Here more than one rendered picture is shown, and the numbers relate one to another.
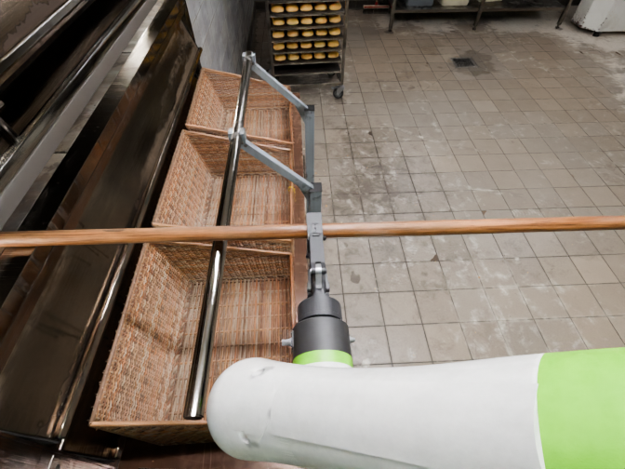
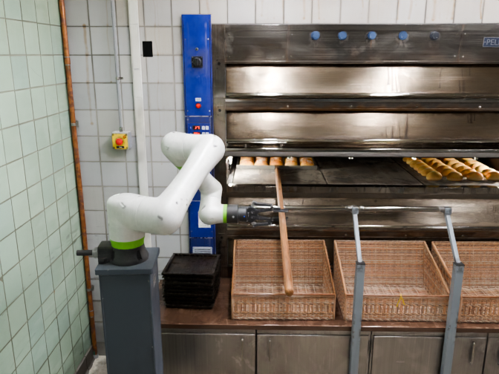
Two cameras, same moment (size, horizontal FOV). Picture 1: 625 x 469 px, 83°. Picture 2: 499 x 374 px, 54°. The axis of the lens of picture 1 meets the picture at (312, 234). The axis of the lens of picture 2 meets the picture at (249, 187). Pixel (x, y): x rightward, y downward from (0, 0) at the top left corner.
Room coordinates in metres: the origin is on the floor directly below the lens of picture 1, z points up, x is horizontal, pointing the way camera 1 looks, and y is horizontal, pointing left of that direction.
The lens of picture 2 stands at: (0.47, -2.27, 1.95)
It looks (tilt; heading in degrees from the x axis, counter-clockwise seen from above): 15 degrees down; 94
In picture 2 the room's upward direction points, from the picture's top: straight up
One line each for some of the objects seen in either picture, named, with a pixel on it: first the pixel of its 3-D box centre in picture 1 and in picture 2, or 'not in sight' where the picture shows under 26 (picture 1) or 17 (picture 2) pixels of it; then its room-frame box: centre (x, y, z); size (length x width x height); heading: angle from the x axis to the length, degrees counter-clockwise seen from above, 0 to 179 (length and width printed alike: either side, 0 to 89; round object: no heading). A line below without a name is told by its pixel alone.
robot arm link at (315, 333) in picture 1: (318, 342); (233, 213); (0.23, -0.01, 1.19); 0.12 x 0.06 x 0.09; 92
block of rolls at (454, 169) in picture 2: not in sight; (449, 166); (1.59, 1.05, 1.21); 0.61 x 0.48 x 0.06; 93
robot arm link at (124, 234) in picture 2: not in sight; (128, 219); (-0.10, -0.60, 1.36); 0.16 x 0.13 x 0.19; 162
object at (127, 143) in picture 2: not in sight; (121, 140); (-0.47, 0.47, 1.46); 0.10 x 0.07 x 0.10; 3
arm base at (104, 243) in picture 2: not in sight; (113, 251); (-0.16, -0.60, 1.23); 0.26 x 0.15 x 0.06; 7
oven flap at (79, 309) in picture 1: (141, 138); (375, 212); (1.03, 0.59, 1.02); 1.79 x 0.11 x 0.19; 3
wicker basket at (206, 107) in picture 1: (246, 115); (492, 279); (1.66, 0.35, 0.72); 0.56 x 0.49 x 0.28; 4
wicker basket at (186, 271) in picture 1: (218, 330); (281, 277); (0.47, 0.29, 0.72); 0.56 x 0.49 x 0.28; 4
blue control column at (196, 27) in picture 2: not in sight; (215, 167); (-0.06, 1.46, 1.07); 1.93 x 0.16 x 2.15; 93
